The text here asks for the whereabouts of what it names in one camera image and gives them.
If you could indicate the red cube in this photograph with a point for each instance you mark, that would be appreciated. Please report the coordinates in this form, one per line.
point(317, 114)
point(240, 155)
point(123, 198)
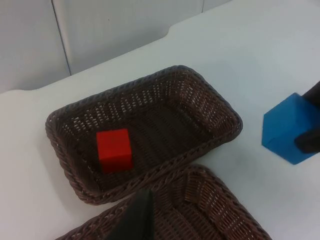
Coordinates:
point(114, 150)

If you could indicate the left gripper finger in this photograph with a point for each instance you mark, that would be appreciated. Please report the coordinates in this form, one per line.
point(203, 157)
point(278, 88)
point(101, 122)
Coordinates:
point(312, 96)
point(308, 141)
point(141, 220)

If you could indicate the blue cube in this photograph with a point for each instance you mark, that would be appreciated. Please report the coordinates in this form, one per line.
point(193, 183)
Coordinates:
point(283, 130)

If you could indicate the dark brown wicker basket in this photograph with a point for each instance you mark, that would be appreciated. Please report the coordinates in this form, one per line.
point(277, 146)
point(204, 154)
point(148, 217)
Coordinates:
point(190, 215)
point(155, 130)

